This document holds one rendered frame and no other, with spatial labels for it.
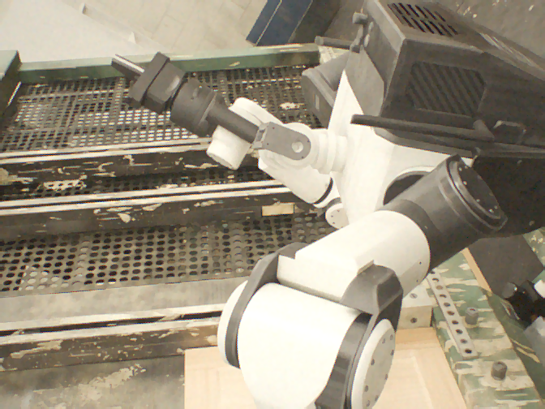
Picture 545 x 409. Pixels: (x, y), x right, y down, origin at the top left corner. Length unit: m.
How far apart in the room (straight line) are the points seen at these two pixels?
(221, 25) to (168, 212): 4.78
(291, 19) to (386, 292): 4.93
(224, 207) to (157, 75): 0.53
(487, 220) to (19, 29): 4.43
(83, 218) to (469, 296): 0.92
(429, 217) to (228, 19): 5.72
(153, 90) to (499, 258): 1.79
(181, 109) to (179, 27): 5.13
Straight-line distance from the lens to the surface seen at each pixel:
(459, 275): 1.50
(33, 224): 1.77
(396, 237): 0.66
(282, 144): 0.91
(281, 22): 5.41
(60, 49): 4.98
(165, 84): 1.27
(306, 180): 1.32
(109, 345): 1.37
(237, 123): 1.21
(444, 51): 0.85
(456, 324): 1.38
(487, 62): 0.88
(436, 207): 0.75
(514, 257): 2.69
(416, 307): 1.38
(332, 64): 1.16
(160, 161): 1.93
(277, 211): 1.73
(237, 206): 1.70
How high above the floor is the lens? 1.76
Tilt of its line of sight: 22 degrees down
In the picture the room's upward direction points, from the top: 63 degrees counter-clockwise
